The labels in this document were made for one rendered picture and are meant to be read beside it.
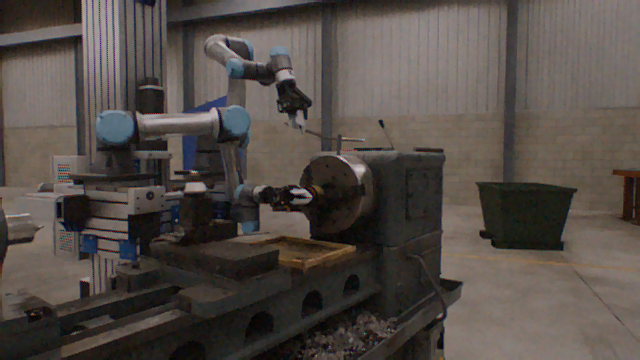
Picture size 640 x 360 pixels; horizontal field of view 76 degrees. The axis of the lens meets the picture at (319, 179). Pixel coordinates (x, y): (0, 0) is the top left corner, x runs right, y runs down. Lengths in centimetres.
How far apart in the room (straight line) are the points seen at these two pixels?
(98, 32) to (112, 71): 19
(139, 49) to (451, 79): 1028
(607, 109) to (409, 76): 473
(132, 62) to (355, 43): 1068
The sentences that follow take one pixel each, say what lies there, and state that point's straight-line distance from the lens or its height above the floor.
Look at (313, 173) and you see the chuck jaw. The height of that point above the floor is 116.
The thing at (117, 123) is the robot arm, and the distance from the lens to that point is 154.
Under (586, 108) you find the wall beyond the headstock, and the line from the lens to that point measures 1180.
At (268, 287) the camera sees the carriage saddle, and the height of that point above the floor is 89.
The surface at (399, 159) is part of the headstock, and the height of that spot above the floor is 122.
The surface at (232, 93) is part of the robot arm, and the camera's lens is 208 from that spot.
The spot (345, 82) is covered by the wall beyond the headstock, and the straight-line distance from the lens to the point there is 1223.
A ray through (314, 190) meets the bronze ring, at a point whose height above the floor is 110.
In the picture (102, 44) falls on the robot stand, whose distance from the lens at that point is 207.
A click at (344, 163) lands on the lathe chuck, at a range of 160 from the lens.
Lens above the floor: 122
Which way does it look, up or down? 3 degrees down
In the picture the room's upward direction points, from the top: straight up
